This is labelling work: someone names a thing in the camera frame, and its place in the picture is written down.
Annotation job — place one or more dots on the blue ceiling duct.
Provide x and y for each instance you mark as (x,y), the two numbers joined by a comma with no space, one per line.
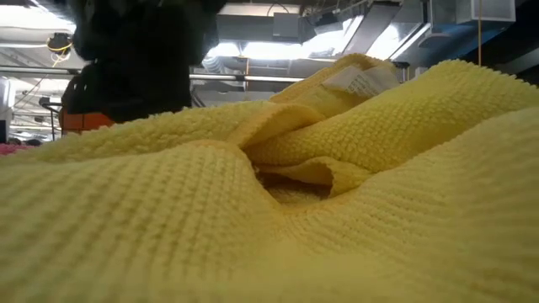
(463,40)

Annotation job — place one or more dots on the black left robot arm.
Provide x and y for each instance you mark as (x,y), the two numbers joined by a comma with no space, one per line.
(139,25)

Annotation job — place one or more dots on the grey rectangular ceiling duct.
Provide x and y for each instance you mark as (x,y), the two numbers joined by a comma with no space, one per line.
(244,29)

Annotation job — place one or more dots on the yellow microfiber towel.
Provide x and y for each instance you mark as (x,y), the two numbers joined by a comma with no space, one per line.
(168,231)
(421,122)

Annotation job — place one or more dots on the orange microfiber towel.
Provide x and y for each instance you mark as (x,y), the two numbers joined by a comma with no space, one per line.
(80,124)

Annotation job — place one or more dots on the white ceiling unit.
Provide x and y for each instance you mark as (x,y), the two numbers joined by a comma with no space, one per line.
(484,10)

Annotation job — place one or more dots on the grey ceiling box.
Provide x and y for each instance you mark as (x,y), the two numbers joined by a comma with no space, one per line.
(286,25)

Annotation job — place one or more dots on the small pink microfiber towel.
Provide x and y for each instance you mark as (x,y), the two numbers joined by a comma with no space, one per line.
(12,150)

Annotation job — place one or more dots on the sheet metal ceiling duct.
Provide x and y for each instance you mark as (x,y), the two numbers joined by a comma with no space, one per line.
(370,29)

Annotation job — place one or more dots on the long ceiling light bar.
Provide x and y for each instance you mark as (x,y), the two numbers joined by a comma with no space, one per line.
(252,78)

